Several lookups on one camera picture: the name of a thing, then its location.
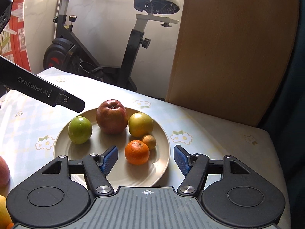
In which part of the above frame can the wooden panel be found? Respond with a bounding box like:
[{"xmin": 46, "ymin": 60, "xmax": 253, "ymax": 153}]
[{"xmin": 165, "ymin": 0, "xmax": 300, "ymax": 127}]

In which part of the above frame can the black exercise bike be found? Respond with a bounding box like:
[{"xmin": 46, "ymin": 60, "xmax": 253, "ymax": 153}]
[{"xmin": 41, "ymin": 0, "xmax": 180, "ymax": 99}]

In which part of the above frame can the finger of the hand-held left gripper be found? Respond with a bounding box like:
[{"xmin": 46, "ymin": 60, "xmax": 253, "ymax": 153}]
[{"xmin": 55, "ymin": 89, "xmax": 85, "ymax": 112}]

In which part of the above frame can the printed plant curtain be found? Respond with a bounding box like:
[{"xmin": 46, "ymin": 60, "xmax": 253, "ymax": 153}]
[{"xmin": 0, "ymin": 0, "xmax": 31, "ymax": 72}]

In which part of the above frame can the large yellow orange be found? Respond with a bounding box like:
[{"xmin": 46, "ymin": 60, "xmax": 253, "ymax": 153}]
[{"xmin": 0, "ymin": 195, "xmax": 12, "ymax": 225}]

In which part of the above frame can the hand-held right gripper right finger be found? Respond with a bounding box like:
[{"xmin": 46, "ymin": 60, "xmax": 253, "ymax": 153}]
[{"xmin": 173, "ymin": 144, "xmax": 252, "ymax": 197}]

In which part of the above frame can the dark red apple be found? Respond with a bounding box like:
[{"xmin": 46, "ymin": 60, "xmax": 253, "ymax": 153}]
[{"xmin": 96, "ymin": 99, "xmax": 128, "ymax": 134}]

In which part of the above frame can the green citrus fruit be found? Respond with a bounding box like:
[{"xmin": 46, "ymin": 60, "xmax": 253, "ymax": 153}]
[{"xmin": 68, "ymin": 116, "xmax": 93, "ymax": 145}]

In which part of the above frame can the brownish red apple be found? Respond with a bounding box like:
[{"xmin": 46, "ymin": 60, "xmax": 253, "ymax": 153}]
[{"xmin": 0, "ymin": 156, "xmax": 10, "ymax": 188}]

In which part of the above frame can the dark blue curtain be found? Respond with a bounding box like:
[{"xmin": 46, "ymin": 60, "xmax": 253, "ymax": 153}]
[{"xmin": 257, "ymin": 0, "xmax": 305, "ymax": 229}]

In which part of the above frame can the small brown fruit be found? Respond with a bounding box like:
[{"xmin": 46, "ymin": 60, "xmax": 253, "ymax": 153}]
[{"xmin": 142, "ymin": 135, "xmax": 157, "ymax": 150}]

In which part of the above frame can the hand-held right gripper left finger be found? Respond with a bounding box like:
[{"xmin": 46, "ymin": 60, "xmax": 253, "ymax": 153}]
[{"xmin": 41, "ymin": 145, "xmax": 119, "ymax": 196}]

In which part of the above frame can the beige round plate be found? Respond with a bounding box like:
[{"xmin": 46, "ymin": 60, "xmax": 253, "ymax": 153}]
[{"xmin": 54, "ymin": 107, "xmax": 171, "ymax": 188}]

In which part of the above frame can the yellow-green citrus fruit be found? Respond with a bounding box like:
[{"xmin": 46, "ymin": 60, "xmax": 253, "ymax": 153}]
[{"xmin": 129, "ymin": 112, "xmax": 154, "ymax": 138}]

